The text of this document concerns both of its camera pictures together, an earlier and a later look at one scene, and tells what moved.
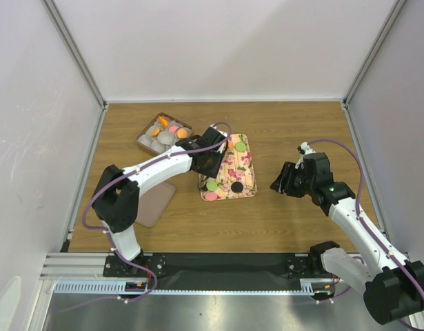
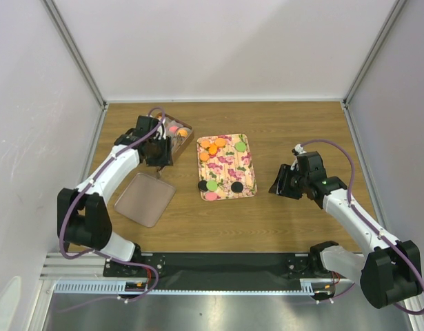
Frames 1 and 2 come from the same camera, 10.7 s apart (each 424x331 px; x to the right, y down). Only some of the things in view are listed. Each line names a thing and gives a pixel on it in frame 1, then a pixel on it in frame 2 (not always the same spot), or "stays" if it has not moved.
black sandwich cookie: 236,187 stays
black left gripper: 212,172 -> 165,159
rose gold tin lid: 154,202 stays
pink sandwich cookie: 173,129 stays
